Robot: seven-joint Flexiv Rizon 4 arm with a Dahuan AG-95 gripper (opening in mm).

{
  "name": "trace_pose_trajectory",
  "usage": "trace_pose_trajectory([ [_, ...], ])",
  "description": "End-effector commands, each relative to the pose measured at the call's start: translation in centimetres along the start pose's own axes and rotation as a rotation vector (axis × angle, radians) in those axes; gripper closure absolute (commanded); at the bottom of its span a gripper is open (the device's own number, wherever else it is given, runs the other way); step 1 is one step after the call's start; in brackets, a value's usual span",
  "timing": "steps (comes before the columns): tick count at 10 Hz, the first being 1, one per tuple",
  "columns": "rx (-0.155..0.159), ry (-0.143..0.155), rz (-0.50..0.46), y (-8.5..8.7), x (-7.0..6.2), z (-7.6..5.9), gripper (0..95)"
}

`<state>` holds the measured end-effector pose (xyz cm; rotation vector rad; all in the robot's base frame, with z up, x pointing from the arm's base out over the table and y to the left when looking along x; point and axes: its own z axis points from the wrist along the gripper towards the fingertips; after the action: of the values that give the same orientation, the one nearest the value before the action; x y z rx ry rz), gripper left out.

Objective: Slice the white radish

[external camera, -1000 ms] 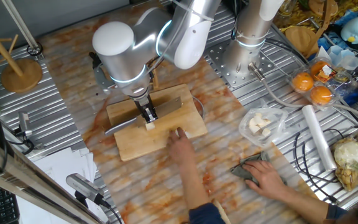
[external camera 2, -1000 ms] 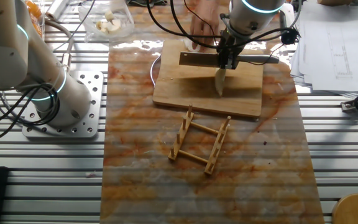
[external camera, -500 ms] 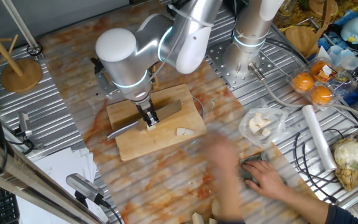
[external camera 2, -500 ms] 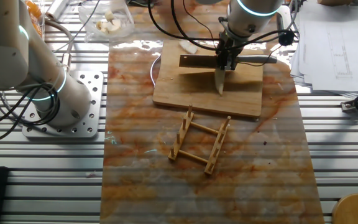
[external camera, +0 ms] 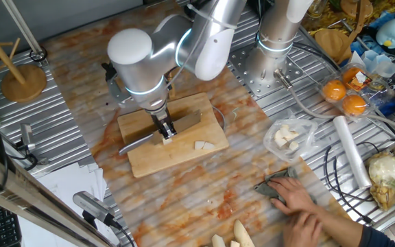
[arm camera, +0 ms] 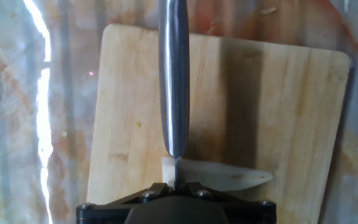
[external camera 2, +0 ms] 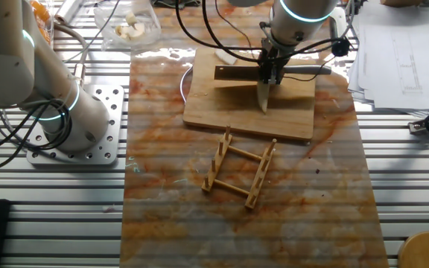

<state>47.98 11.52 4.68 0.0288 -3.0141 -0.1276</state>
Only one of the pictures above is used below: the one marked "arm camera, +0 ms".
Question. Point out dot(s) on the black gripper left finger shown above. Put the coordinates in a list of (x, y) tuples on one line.
[(104, 213)]

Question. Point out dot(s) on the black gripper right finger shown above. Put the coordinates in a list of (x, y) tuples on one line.
[(247, 213)]

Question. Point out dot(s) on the long white radish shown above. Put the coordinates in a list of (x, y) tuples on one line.
[(222, 175)]

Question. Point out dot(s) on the white radish slice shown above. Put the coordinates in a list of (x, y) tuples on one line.
[(167, 169)]

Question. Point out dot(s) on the wooden cutting board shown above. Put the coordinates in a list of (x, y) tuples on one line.
[(291, 124)]

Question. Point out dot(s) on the orange marble pattern mat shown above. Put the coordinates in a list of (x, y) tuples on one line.
[(17, 124)]

